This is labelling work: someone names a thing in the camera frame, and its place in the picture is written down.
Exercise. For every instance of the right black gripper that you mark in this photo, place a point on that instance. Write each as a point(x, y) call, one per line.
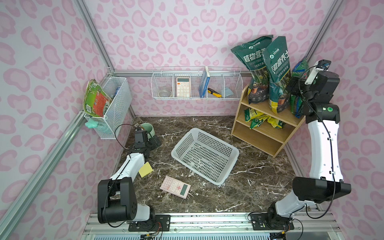
point(296, 85)

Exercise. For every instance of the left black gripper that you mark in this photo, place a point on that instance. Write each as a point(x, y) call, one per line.
point(149, 141)

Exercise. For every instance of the colourful blue green fertilizer bag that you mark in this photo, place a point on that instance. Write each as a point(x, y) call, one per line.
point(299, 75)

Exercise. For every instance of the dark green soil bag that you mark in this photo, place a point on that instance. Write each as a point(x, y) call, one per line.
point(251, 55)
point(277, 61)

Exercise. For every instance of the small yellow green bag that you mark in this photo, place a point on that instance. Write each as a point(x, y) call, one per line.
point(258, 121)
point(251, 114)
point(275, 123)

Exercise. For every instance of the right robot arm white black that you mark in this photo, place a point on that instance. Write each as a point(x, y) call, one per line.
point(325, 182)

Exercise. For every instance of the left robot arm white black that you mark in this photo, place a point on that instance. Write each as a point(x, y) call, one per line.
point(117, 200)

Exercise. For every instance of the wooden shelf unit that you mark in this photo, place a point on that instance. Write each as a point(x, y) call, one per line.
point(265, 138)

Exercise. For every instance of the green red snack bag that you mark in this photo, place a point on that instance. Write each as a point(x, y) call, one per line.
point(96, 102)

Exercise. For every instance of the mint green pencil cup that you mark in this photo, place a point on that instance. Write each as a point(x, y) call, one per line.
point(150, 133)

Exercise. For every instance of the yellow sticky note pad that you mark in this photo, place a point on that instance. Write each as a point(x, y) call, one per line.
point(145, 170)

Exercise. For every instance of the white mesh side basket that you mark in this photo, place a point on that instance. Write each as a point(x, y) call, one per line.
point(119, 90)

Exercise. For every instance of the pink calculator on floor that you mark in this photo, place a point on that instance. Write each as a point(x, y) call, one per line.
point(175, 187)

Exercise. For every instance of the clear glass bowl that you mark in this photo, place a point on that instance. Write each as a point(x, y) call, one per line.
point(165, 93)

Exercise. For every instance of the mint green star hook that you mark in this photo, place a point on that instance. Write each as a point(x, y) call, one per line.
point(91, 124)

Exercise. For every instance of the white plastic basket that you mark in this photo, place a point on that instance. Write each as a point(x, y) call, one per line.
point(206, 155)

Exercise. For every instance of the light blue cup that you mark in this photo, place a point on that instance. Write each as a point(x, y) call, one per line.
point(228, 93)

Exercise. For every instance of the pink calculator in basket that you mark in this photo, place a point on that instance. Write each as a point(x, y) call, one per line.
point(183, 87)

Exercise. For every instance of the yellow utility knife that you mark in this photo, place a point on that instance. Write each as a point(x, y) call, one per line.
point(214, 93)

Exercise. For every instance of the blue book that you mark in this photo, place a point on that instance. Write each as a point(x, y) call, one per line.
point(203, 88)

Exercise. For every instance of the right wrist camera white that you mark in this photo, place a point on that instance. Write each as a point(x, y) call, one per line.
point(321, 65)

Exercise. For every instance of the white wire wall basket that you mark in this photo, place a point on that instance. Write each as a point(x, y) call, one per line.
point(220, 79)

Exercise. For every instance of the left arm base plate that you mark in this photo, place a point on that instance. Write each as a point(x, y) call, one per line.
point(161, 222)

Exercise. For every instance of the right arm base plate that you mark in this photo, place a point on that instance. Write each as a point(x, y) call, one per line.
point(264, 222)

